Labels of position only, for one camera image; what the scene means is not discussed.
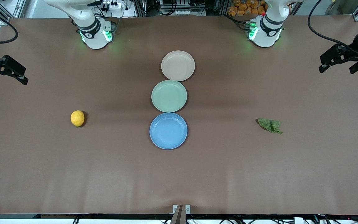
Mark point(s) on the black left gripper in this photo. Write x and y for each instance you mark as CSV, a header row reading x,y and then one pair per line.
x,y
357,44

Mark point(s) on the yellow lemon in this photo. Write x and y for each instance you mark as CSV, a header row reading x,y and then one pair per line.
x,y
77,118

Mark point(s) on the green lettuce leaf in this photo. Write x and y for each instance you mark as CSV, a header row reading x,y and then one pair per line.
x,y
270,125

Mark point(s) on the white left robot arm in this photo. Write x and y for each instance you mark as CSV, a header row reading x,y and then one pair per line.
x,y
266,34

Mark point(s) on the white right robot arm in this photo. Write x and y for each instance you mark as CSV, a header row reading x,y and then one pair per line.
x,y
93,34

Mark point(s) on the pile of orange objects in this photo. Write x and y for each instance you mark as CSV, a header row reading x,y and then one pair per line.
x,y
244,7

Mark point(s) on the white power strip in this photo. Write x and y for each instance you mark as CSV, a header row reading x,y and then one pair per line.
x,y
115,5

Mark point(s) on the beige plate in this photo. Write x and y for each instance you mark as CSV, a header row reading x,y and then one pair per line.
x,y
178,66

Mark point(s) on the green plate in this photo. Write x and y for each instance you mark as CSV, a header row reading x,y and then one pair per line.
x,y
169,96

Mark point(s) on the blue plate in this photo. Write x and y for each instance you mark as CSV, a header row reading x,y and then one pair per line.
x,y
168,130

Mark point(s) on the silver metal bracket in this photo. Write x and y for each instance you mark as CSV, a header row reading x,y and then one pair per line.
x,y
187,207

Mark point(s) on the brown post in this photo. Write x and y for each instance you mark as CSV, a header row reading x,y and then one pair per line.
x,y
179,217

